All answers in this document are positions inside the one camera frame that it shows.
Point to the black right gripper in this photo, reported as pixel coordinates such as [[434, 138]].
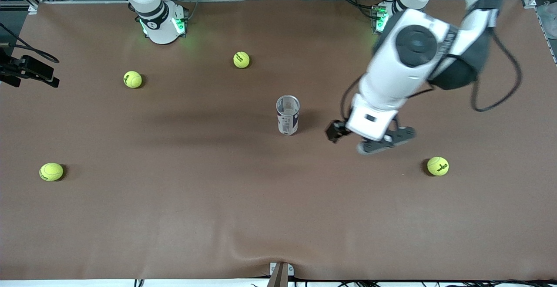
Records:
[[27, 67]]

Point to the white blue tennis ball can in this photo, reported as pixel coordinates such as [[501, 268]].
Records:
[[288, 121]]

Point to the metal table edge bracket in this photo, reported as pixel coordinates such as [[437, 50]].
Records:
[[280, 274]]

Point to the white plastic bag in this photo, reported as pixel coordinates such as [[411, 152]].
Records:
[[548, 19]]

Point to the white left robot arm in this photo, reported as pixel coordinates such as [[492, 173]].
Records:
[[391, 75]]

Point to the yellow tennis ball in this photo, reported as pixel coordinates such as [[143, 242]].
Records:
[[437, 166], [132, 79], [51, 171], [241, 59]]

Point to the brown table cover mat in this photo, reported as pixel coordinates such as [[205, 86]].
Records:
[[278, 217]]

